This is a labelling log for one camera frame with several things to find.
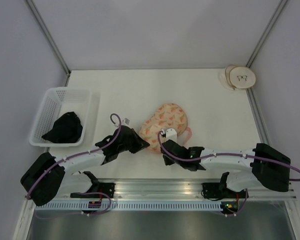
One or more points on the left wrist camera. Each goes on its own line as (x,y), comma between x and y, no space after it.
(126,121)

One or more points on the aluminium rail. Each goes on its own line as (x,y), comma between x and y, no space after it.
(182,189)

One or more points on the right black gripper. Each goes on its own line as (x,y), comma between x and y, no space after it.
(167,161)

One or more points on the floral laundry bag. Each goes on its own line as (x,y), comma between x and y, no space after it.
(168,115)

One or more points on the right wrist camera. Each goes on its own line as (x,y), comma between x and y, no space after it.
(169,134)

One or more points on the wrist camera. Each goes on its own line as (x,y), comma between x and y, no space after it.
(126,121)
(169,134)

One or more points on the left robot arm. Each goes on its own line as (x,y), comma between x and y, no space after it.
(49,176)

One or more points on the white slotted cable duct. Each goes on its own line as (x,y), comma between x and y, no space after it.
(85,205)

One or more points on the black garment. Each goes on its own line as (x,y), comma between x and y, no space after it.
(66,130)

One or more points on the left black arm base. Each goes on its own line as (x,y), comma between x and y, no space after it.
(97,191)

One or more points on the white plastic basket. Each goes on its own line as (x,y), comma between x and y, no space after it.
(56,102)

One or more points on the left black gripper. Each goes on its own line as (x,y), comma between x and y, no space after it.
(140,144)

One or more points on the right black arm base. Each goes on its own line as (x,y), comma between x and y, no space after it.
(210,191)

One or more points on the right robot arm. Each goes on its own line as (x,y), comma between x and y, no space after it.
(259,166)

